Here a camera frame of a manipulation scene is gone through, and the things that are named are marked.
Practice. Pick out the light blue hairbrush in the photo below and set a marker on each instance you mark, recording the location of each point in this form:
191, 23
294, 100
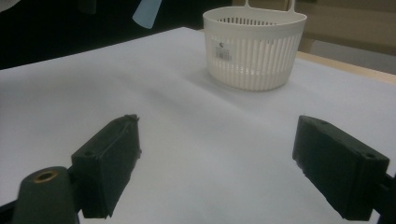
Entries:
146, 14

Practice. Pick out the white plastic basket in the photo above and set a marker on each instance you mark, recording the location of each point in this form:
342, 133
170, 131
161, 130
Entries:
252, 62

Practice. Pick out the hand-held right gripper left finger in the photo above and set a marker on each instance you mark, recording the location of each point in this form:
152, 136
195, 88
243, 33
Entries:
106, 161

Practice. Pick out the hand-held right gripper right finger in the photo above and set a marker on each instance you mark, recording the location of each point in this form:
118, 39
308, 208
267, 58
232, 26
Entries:
336, 165

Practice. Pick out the white table mat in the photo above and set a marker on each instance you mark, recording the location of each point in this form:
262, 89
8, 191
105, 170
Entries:
202, 149

